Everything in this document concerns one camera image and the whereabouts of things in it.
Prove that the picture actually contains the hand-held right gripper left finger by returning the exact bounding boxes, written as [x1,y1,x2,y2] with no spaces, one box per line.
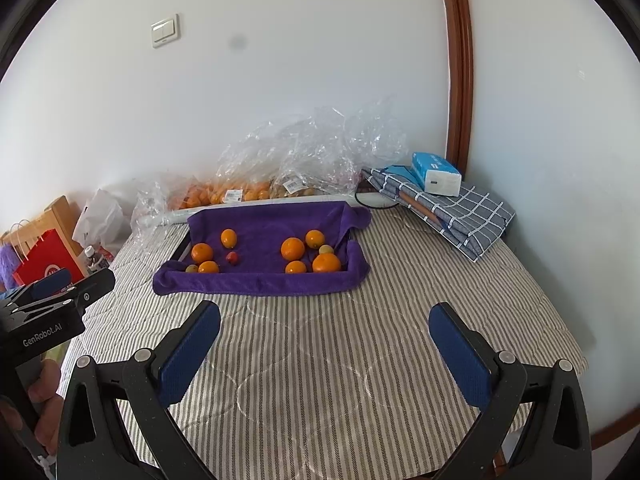
[57,301,222,480]

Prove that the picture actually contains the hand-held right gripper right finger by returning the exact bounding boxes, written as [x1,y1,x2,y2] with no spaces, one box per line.
[428,302,593,480]

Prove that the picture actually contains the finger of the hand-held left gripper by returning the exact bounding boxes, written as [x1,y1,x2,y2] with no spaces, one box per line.
[64,266,117,317]
[30,268,75,302]

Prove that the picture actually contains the black tray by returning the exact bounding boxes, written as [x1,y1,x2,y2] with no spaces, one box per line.
[170,227,193,263]

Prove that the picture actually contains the large orange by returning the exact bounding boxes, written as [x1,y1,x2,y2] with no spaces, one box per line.
[280,237,306,261]
[312,253,343,274]

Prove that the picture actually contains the purple towel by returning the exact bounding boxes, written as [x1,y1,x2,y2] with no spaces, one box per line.
[152,201,372,297]

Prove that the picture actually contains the person's left hand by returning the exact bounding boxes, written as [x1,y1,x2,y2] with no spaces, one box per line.
[25,360,65,456]

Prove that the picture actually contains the red paper bag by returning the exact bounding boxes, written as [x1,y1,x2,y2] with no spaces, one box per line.
[12,228,87,286]

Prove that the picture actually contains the purple fluffy thing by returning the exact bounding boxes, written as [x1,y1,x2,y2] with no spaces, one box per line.
[0,245,23,291]

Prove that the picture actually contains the white tray box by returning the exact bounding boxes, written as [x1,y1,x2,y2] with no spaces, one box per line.
[142,194,357,228]

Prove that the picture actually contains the empty clear plastic bag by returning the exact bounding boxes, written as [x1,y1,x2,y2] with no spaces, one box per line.
[130,172,173,233]

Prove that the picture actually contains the folded grey plaid cloth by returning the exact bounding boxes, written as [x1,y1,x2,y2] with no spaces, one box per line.
[361,164,517,262]

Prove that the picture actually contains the clear bag of small oranges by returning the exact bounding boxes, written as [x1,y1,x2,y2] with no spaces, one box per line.
[172,145,275,211]

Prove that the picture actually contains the blue and white tissue pack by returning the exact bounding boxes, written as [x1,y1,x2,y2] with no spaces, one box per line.
[411,151,463,197]

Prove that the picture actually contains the clear bag of longans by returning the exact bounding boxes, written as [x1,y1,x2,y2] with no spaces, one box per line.
[270,105,361,201]

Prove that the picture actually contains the black cable loop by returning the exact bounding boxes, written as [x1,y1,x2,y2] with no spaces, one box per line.
[354,187,401,211]

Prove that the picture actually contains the white wall light switch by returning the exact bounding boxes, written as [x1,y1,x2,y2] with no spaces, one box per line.
[151,14,180,49]

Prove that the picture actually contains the brown wooden door frame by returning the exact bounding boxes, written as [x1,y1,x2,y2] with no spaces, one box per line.
[436,0,475,176]

